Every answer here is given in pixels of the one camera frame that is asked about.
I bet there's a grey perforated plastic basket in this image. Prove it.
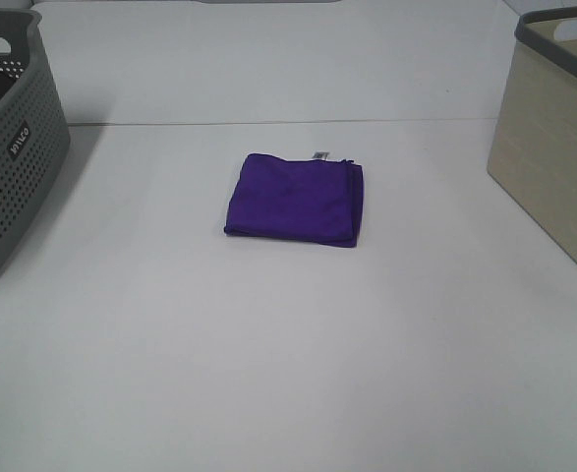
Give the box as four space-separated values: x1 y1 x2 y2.
0 9 71 271

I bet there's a purple towel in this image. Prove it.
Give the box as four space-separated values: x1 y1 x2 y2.
224 153 365 248

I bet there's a beige basket with grey rim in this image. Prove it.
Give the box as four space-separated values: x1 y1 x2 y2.
487 6 577 265

